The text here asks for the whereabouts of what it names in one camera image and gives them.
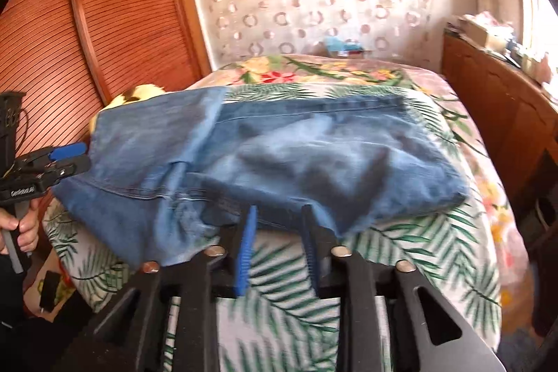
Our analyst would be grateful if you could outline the blue denim pants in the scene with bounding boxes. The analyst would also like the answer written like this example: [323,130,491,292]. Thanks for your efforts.
[51,86,472,269]

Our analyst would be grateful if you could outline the cardboard box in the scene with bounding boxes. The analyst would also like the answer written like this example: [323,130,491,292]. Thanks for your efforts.
[458,15,498,51]

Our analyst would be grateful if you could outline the low wooden cabinet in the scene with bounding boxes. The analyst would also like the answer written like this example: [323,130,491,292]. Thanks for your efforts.
[442,28,558,340]

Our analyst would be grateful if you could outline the yellow plush toy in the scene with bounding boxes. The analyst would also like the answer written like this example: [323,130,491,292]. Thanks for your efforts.
[89,83,167,134]

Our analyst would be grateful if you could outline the person's left hand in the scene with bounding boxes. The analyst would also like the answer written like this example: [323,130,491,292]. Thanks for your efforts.
[0,208,40,257]

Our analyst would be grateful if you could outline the floral bed sheet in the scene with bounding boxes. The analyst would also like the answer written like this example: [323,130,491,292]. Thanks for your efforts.
[209,53,521,312]

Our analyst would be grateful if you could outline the small black object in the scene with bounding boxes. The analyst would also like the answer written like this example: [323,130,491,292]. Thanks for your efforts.
[38,271,62,312]

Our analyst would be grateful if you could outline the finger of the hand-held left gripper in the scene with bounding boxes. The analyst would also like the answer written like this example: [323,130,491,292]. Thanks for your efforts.
[25,158,91,184]
[15,142,89,171]

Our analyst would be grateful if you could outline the cluster of small bottles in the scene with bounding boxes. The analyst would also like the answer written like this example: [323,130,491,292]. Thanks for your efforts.
[497,33,555,83]

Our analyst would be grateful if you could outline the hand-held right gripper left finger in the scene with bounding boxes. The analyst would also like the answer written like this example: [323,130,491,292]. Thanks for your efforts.
[52,204,260,372]

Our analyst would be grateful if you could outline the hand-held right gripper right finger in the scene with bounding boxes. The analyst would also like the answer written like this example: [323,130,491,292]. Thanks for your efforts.
[301,204,503,372]

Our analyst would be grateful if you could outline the box with blue contents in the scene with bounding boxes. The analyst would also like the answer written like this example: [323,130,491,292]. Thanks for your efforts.
[324,35,365,59]

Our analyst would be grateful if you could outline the wooden slatted wardrobe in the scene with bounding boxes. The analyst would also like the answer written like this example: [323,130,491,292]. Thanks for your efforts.
[0,0,215,207]

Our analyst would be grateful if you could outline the palm leaf print blanket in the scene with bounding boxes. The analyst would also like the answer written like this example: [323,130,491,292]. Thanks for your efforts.
[43,84,503,372]

